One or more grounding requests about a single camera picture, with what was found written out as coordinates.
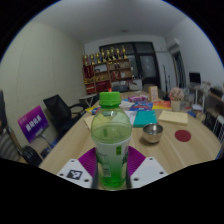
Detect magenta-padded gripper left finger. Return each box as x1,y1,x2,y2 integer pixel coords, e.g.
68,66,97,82
57,147,99,190

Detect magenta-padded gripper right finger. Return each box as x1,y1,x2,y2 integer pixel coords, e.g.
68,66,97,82
126,145,169,189

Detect green drink bottle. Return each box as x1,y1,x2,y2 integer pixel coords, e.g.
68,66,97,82
90,91,133,191

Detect small steel cup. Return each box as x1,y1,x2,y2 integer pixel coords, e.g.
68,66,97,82
142,122,164,144

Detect black bag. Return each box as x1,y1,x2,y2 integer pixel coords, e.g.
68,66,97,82
21,144,44,167

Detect flat round red coaster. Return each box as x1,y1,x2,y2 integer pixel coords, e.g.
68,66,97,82
174,129,192,143

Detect cream booklet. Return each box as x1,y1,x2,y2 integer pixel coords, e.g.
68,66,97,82
83,114,96,129

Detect teal book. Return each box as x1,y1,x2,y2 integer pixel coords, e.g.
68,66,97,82
133,109,158,128

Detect white booklet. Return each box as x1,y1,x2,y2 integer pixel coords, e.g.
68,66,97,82
123,109,138,126

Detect black office chair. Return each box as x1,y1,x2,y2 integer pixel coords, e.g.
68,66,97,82
43,94,86,134

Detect purple sign board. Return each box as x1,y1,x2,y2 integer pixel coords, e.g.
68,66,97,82
17,105,50,144

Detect orange book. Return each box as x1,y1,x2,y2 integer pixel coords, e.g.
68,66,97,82
152,99,173,111

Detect white paper sheet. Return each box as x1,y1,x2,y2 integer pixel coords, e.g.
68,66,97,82
119,100,134,111

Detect silver ribbed suitcase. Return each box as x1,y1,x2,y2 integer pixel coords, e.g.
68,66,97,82
0,133,19,163

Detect pink tissue box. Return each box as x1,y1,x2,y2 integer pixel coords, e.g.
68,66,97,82
127,94,148,103

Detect small white side table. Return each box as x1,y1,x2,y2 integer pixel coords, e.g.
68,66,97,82
79,93,99,108

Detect tan standing card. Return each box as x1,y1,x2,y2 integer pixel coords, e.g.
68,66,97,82
147,85,160,103

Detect pink flowers in white pot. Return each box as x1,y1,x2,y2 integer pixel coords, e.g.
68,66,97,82
168,87,185,112

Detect white round stool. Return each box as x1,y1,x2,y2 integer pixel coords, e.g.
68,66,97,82
213,114,224,144

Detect black tripod stand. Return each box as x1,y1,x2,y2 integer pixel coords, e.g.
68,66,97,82
162,64,171,101

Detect wooden shelf unit with trophies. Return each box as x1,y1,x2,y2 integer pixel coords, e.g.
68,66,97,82
82,45,134,95

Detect black computer monitor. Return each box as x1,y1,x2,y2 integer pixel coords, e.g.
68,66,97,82
188,71,202,85

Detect white air conditioner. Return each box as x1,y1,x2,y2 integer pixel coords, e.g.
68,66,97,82
166,38,181,54

